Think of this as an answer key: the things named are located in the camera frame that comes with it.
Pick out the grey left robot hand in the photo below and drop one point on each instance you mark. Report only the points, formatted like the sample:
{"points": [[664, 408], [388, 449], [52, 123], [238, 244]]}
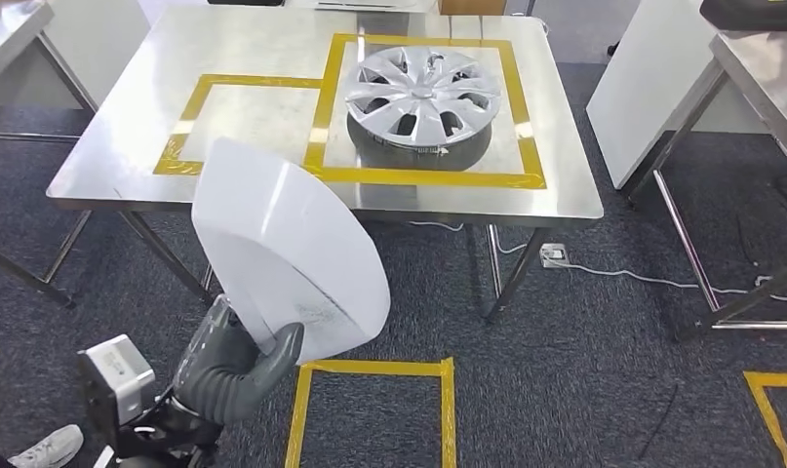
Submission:
{"points": [[228, 352]]}

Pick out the white curved plastic part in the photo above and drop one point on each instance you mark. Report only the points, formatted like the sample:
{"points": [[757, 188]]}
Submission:
{"points": [[289, 258]]}

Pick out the steel workbench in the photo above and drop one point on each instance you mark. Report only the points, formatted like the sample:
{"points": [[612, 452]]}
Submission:
{"points": [[238, 39], [768, 84], [5, 32]]}

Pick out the yellow floor tape square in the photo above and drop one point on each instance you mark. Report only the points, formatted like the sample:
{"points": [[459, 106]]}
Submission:
{"points": [[373, 368], [764, 413]]}

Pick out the person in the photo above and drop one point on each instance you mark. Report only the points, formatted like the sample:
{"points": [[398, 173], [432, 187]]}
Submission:
{"points": [[50, 449]]}

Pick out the silver wheel hubcap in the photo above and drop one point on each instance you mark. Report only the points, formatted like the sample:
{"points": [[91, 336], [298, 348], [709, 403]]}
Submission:
{"points": [[422, 93]]}

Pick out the white desk panel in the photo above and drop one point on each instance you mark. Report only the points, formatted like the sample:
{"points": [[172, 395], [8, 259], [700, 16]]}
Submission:
{"points": [[651, 84], [102, 45]]}

